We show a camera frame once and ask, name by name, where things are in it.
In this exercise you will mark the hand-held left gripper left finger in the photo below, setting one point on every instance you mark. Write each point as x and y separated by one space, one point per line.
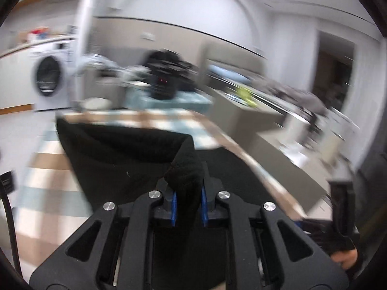
174 208

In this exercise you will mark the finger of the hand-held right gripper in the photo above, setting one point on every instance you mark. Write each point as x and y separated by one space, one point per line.
314 229

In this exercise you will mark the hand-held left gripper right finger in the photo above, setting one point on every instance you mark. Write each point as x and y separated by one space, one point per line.
204 208

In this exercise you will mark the black knit sweater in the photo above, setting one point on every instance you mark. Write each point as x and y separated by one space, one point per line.
121 157

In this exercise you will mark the person's right hand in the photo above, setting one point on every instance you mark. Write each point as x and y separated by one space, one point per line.
346 258

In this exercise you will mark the person's dark clothing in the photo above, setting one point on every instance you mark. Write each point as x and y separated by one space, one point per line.
372 202

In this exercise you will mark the beige cabinet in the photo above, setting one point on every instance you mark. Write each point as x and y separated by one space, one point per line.
251 123

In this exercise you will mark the small table with blue cloth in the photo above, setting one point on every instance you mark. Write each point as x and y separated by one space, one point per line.
187 101

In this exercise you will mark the green plush toy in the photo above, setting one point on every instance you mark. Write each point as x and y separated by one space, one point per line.
246 95

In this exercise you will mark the checkered tablecloth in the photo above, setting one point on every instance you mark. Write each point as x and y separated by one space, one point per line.
51 187

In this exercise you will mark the black pressure cooker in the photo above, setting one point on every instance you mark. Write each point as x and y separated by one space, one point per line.
163 81

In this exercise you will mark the round white stool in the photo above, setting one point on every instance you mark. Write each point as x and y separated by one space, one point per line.
95 103

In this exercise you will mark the blue bed pillow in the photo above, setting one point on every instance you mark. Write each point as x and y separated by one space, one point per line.
229 73

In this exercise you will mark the black jacket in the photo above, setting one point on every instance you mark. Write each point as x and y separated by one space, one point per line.
181 69

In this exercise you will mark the white washing machine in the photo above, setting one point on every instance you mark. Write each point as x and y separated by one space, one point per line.
60 96

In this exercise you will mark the white wall outlet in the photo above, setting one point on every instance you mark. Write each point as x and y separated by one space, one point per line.
148 35

